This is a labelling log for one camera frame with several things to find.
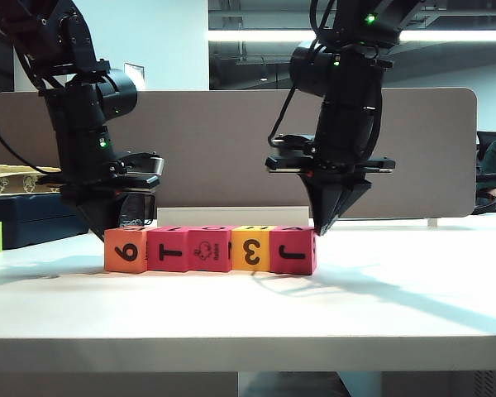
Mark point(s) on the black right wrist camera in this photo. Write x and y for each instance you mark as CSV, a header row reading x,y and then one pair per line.
x,y
293,139

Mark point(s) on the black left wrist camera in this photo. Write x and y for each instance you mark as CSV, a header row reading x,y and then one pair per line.
x,y
142,163

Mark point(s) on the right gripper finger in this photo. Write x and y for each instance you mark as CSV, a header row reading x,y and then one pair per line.
x,y
319,198
343,194

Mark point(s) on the white linear light strip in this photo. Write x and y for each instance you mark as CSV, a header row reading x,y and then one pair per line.
x,y
264,36

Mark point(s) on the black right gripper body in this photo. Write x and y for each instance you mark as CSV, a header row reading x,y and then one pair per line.
x,y
347,124

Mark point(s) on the black mug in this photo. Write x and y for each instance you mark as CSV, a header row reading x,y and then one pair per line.
x,y
138,211

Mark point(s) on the white divider bracket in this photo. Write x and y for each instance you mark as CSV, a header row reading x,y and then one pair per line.
x,y
433,223

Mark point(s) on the yellow foam block digit three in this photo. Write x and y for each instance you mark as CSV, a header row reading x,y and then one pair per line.
x,y
250,254

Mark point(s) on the dark blue case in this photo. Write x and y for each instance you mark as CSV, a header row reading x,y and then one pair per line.
x,y
29,219

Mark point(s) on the red foam block rabbit print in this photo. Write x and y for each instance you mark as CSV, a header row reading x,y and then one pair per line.
x,y
208,256

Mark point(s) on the red foam block letter J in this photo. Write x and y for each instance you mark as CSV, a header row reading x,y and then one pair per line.
x,y
291,256

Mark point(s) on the red foam block letter T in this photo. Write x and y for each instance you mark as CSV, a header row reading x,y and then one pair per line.
x,y
167,254

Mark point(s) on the orange foam block digit six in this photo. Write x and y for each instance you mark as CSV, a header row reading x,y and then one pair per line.
x,y
126,256

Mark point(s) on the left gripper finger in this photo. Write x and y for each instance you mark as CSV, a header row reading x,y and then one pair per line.
x,y
112,213
92,215

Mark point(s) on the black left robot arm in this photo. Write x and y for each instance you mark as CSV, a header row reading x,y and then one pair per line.
x,y
66,41

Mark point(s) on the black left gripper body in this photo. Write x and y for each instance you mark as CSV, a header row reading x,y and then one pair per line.
x,y
82,149

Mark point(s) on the silver wall sign plate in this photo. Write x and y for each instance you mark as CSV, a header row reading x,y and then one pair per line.
x,y
135,72

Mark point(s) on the brown fabric desk divider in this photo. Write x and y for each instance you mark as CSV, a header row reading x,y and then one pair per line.
x,y
223,144

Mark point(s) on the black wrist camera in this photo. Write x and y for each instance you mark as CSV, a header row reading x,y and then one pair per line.
x,y
142,163
293,139

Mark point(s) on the yellow patterned box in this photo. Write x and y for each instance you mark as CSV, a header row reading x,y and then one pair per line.
x,y
12,182

